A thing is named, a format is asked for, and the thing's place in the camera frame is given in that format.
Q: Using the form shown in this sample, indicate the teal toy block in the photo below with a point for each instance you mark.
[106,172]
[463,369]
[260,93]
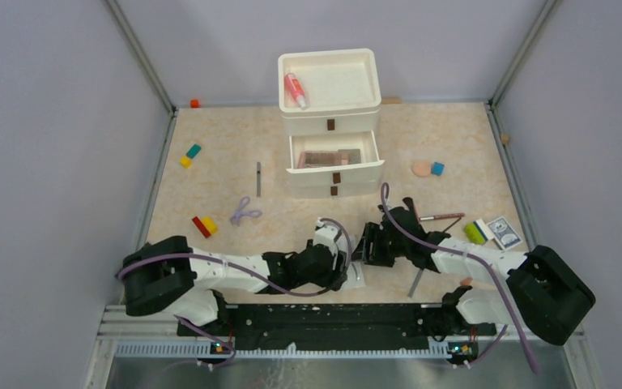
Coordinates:
[193,151]

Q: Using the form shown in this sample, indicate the eyebrow stencil sheet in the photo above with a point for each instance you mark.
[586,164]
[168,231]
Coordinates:
[355,277]

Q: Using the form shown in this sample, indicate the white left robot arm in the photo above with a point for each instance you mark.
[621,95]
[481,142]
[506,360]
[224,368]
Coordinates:
[174,278]

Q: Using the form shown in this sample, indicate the red yellow toy block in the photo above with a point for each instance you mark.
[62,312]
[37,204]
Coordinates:
[205,225]

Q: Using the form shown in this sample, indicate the wooden block behind table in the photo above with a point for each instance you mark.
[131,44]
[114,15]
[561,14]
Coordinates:
[392,100]

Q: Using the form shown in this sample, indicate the blue toy cube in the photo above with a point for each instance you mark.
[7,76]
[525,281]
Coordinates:
[437,169]

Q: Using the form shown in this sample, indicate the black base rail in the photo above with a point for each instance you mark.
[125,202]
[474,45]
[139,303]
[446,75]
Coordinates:
[342,327]

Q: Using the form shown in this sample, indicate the round peach makeup puff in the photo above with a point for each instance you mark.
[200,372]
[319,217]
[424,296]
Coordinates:
[421,168]

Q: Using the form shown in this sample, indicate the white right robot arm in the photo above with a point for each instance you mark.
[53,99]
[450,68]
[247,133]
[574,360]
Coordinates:
[539,290]

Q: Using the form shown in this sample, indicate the black makeup brush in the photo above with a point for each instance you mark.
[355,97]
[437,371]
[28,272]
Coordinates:
[409,203]

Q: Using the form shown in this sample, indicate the thin black eyeliner brush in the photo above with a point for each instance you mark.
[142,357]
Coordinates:
[452,224]

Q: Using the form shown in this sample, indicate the white drawer organizer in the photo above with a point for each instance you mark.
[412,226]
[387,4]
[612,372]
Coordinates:
[344,98]

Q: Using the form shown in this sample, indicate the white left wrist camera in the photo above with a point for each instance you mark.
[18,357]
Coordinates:
[330,236]

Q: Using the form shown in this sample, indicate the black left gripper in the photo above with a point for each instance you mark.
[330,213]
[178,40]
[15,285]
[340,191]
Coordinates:
[331,276]

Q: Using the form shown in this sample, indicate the blue playing card box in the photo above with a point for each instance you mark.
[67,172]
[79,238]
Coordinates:
[503,234]

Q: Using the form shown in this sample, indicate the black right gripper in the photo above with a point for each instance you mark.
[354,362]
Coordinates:
[372,234]

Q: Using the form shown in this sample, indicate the pink spray bottle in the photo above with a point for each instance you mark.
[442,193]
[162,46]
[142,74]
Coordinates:
[296,91]

